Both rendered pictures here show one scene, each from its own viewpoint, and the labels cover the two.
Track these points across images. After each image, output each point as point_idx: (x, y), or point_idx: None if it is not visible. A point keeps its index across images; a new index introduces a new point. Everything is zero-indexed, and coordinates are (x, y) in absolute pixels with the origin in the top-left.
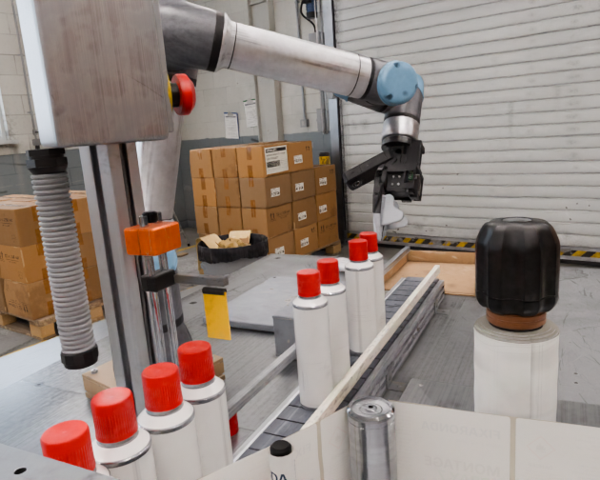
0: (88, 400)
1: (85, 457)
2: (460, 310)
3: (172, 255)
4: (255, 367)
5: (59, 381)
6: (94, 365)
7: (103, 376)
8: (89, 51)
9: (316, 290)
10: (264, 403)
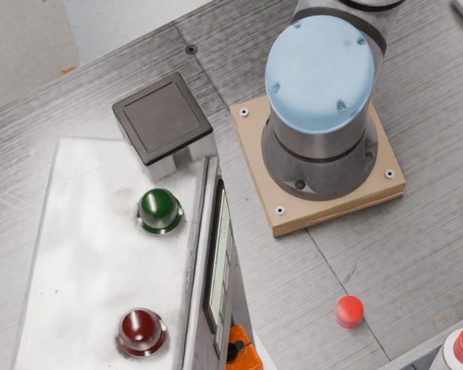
0: (231, 133)
1: None
2: None
3: (359, 100)
4: (455, 191)
5: (214, 57)
6: (266, 39)
7: (250, 131)
8: None
9: None
10: (417, 288)
